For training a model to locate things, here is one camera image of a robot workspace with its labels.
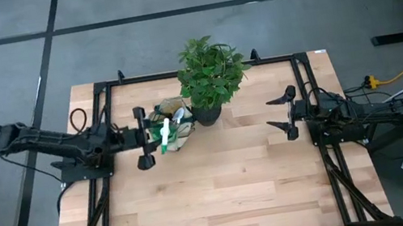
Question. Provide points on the green spray bottle white head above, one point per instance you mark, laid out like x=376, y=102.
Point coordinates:
x=166, y=133

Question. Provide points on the cream and green gardening bag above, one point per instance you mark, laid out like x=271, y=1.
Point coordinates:
x=182, y=143

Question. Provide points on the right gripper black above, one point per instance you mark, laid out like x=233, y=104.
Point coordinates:
x=299, y=111

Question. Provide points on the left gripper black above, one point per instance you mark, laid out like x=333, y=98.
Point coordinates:
x=140, y=137

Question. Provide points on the green plant in black pot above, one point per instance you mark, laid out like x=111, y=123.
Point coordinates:
x=211, y=74

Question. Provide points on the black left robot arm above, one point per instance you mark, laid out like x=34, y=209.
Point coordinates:
x=58, y=141

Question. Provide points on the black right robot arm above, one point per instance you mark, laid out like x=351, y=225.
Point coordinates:
x=370, y=117

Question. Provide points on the black aluminium table frame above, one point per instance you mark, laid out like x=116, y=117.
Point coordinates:
x=138, y=79

